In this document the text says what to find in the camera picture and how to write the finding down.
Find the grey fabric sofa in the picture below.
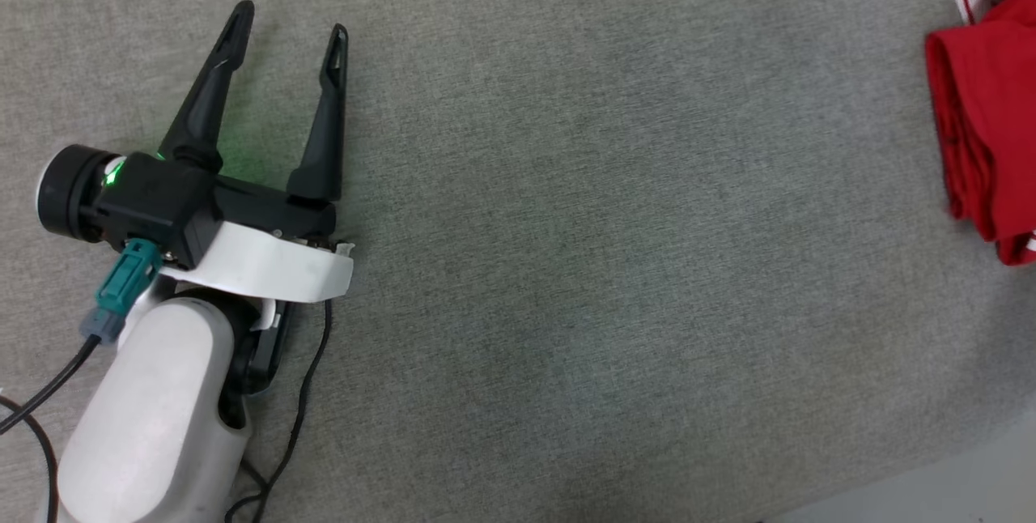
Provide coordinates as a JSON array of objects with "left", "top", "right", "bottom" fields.
[{"left": 0, "top": 0, "right": 1036, "bottom": 523}]

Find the red garment with white trim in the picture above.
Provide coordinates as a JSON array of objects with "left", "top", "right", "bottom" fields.
[{"left": 924, "top": 0, "right": 1036, "bottom": 266}]

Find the teal plug left camera cable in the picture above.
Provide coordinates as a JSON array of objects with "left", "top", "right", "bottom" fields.
[{"left": 0, "top": 238, "right": 163, "bottom": 435}]

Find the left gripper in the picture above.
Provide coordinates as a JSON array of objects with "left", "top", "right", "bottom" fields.
[{"left": 156, "top": 0, "right": 356, "bottom": 304}]

